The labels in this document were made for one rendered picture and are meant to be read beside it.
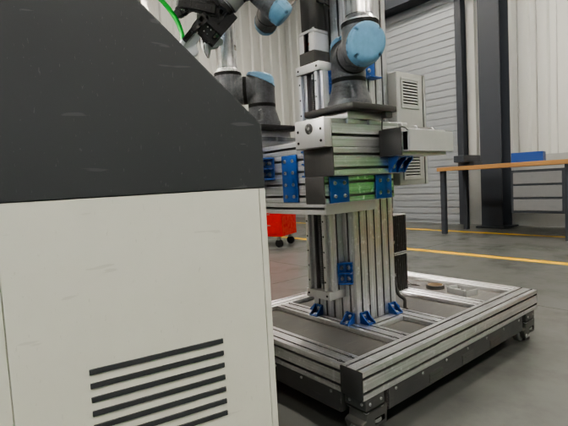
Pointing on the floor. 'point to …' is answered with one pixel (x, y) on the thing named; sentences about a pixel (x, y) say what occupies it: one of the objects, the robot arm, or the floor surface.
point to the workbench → (547, 186)
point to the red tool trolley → (281, 226)
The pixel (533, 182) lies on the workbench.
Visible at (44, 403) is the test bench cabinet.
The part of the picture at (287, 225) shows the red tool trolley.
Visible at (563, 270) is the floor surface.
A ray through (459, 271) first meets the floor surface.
